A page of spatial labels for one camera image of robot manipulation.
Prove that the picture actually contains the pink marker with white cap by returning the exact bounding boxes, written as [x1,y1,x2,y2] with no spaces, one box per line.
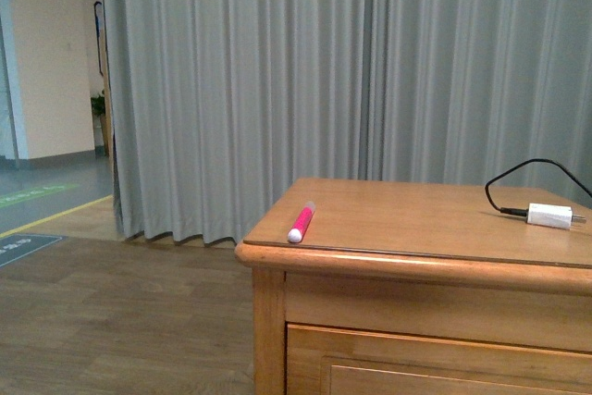
[287,201,315,243]

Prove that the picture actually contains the black cable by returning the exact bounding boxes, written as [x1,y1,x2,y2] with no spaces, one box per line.
[484,158,592,216]

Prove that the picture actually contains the wooden drawer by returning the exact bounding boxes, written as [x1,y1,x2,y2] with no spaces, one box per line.
[287,324,591,394]

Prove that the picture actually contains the grey floor sign mat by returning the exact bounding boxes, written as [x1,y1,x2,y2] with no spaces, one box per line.
[0,234,66,266]

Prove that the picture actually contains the wooden nightstand cabinet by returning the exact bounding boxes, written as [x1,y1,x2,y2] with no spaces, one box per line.
[236,179,591,394]

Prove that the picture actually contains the white power adapter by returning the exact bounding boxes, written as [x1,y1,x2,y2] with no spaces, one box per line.
[526,203,586,229]

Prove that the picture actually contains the grey curtain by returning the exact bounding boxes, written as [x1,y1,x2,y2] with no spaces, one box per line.
[104,0,591,242]

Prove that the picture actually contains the potted green plant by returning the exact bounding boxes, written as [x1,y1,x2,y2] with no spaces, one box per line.
[91,91,110,156]

